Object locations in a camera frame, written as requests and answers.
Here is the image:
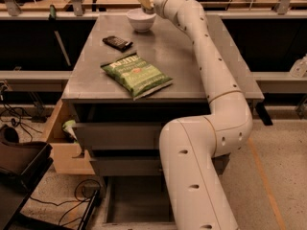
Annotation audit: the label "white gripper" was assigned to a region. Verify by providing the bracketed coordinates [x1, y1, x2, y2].
[138, 0, 180, 19]

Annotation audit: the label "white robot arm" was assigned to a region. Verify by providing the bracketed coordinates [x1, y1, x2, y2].
[138, 0, 252, 230]

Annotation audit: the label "white bowl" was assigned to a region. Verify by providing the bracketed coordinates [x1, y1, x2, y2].
[127, 8, 156, 33]

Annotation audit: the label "dark chocolate bar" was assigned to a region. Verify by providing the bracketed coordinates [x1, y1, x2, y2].
[103, 35, 132, 52]

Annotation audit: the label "grey drawer cabinet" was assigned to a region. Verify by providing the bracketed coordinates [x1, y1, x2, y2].
[63, 14, 263, 230]

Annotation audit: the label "green chip bag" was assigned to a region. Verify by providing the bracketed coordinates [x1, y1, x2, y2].
[101, 52, 173, 100]

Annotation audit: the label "top grey drawer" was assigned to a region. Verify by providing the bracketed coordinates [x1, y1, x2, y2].
[73, 123, 162, 150]

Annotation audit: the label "green bag in box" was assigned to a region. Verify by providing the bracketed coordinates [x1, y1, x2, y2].
[61, 120, 78, 143]

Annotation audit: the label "middle grey drawer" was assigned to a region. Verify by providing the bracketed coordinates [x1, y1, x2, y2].
[90, 155, 229, 176]

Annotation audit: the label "light wooden box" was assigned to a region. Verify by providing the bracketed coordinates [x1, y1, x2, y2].
[41, 100, 94, 174]

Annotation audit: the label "bottom open grey drawer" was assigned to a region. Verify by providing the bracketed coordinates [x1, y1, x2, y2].
[103, 175, 177, 230]

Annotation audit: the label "dark cart at left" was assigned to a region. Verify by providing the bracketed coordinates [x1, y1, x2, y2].
[0, 125, 52, 230]

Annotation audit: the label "green handled tool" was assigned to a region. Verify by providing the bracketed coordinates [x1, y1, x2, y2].
[49, 4, 71, 67]

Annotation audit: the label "metal railing frame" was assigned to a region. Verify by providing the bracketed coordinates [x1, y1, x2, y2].
[0, 0, 307, 18]

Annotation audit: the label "black floor cables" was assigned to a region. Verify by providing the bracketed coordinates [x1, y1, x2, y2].
[29, 178, 103, 227]

